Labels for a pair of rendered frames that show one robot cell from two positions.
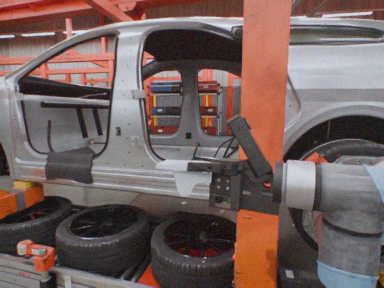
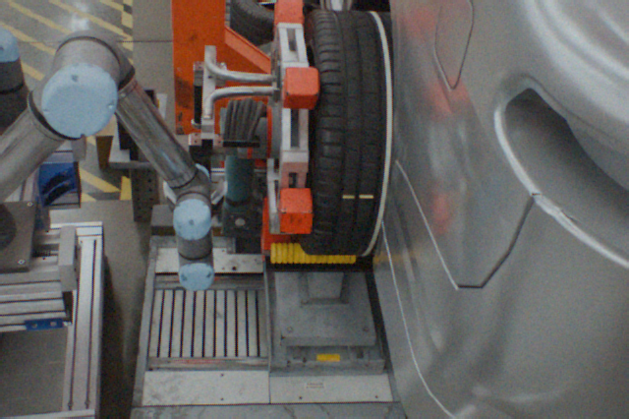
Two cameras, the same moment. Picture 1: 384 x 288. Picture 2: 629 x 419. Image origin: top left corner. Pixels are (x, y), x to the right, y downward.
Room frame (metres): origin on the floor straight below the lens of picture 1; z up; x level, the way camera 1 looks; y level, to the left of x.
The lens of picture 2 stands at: (0.43, -2.37, 2.01)
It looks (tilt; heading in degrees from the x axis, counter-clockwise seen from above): 41 degrees down; 66
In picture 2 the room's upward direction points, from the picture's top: 7 degrees clockwise
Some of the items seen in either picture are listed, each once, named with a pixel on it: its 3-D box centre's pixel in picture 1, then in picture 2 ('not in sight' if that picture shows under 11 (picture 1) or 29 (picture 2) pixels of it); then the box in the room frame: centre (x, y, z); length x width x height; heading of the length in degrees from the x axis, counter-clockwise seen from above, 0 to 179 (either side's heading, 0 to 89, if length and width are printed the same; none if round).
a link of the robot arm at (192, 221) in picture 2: not in sight; (193, 223); (0.69, -1.25, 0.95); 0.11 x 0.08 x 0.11; 77
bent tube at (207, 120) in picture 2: not in sight; (242, 94); (0.89, -0.91, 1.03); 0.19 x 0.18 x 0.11; 165
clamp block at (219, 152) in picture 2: not in sight; (207, 146); (0.79, -0.96, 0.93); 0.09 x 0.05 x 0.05; 165
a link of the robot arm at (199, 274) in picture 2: not in sight; (196, 263); (0.69, -1.27, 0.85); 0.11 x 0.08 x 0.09; 77
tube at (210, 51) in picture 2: not in sight; (241, 54); (0.94, -0.72, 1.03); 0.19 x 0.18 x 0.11; 165
